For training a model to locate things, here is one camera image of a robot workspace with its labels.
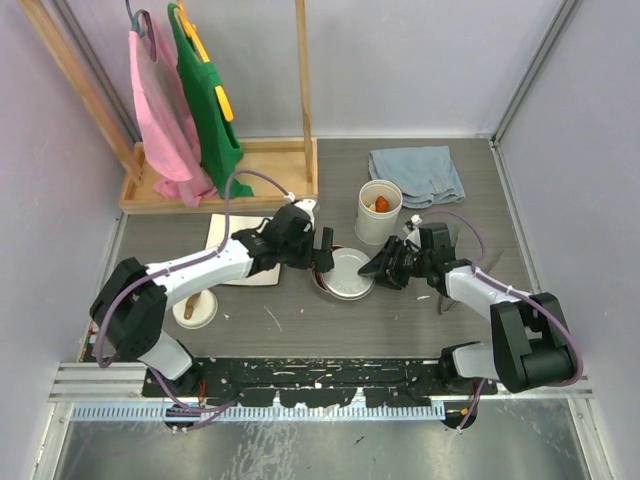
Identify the round metal tin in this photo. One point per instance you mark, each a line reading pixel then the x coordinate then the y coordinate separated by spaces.
pixel 318 279

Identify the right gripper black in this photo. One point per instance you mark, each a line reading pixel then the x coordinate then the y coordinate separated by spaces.
pixel 378 268

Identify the grey hanger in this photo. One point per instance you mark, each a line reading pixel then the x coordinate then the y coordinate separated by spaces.
pixel 141 24

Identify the metal tongs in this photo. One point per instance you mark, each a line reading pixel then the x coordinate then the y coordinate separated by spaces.
pixel 446 304

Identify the white lid brown handle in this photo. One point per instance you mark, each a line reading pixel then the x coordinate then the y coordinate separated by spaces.
pixel 196 311

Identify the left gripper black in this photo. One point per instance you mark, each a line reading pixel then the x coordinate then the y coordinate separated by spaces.
pixel 318 259

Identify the yellow hanger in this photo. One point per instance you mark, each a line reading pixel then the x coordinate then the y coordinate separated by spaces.
pixel 191 33

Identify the pink apron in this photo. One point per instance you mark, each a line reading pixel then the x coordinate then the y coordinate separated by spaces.
pixel 166 125

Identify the round metal tin lid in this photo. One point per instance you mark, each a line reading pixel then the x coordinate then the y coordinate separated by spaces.
pixel 343 281

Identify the white square plate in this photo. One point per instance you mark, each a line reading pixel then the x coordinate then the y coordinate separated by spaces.
pixel 237 222

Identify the green apron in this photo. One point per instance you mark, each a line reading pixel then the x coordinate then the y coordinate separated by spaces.
pixel 220 149

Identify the white cylindrical container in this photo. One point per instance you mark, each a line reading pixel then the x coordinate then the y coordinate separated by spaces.
pixel 372 227

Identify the orange shrimp piece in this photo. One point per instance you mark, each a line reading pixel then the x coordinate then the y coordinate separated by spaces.
pixel 381 205

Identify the blue cloth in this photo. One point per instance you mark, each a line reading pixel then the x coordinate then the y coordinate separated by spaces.
pixel 426 176

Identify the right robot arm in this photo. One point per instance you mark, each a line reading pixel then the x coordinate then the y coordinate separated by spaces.
pixel 530 345

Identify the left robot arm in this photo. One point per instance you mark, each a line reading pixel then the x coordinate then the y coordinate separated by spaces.
pixel 130 308

